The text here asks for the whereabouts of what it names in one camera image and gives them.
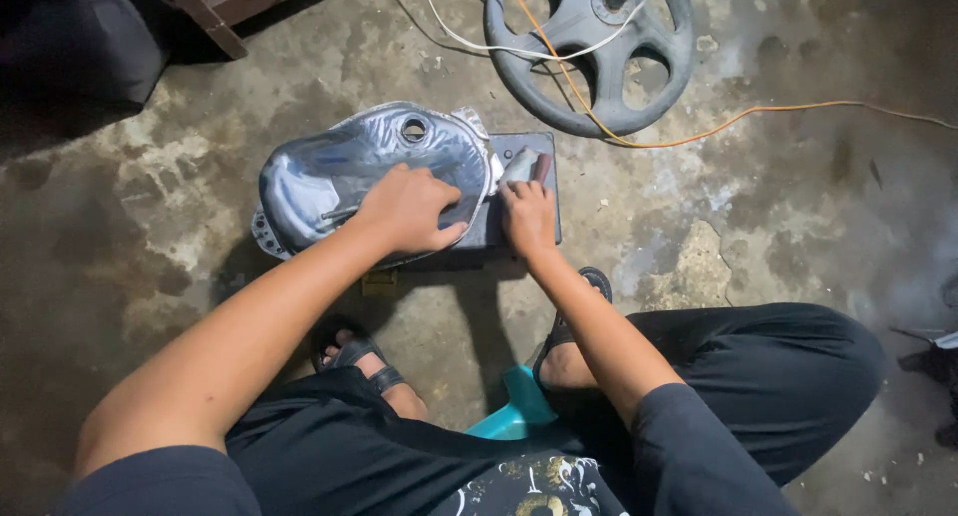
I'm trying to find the person's left hand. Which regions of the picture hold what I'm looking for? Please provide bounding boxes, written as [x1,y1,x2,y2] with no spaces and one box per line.
[352,163,470,257]

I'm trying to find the person's right hand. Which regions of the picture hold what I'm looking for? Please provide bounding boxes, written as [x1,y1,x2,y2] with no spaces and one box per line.
[499,181,558,261]

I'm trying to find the grey sandpaper piece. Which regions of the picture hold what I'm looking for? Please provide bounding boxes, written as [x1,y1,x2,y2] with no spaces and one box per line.
[499,146,553,195]

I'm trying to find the silver metal fuel tank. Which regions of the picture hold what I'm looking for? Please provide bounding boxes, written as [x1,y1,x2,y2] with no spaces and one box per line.
[250,100,504,270]

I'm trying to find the grey flat board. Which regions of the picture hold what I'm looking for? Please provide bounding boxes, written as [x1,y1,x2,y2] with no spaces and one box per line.
[449,132,563,250]

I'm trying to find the black right sandal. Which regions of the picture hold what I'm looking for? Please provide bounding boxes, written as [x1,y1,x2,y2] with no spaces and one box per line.
[531,266,613,390]

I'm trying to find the black sandal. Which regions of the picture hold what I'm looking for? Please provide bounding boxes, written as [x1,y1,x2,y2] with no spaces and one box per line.
[531,266,613,390]
[310,315,409,396]

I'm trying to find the small wooden block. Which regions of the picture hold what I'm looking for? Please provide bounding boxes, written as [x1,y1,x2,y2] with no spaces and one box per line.
[361,269,399,298]

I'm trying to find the grey steering wheel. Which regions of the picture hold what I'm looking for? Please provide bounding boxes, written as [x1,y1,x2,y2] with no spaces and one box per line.
[483,0,696,139]

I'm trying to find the teal plastic stool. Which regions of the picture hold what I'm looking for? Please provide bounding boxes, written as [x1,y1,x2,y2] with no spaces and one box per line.
[464,365,559,442]

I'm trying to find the black left sandal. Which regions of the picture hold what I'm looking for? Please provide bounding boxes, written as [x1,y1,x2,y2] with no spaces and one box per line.
[310,315,409,396]

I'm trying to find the black trousers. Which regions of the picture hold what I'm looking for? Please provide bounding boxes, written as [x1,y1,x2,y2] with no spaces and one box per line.
[225,302,886,516]

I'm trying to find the dark printed t-shirt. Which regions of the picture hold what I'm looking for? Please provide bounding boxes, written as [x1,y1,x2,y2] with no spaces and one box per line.
[52,383,802,516]

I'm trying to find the brown wooden furniture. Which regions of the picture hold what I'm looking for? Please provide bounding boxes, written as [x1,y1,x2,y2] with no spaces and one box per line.
[153,0,334,60]

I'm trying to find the dark clutter heap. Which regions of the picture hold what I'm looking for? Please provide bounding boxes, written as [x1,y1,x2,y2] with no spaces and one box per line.
[891,276,958,450]

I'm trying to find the black bulky object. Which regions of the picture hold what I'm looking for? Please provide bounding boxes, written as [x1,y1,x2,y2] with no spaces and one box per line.
[0,0,170,117]

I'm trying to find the white cable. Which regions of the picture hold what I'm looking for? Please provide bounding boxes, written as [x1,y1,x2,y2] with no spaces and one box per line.
[417,0,667,62]

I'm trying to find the orange cable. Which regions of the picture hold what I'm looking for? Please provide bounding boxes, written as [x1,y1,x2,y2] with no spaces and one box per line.
[505,0,958,149]

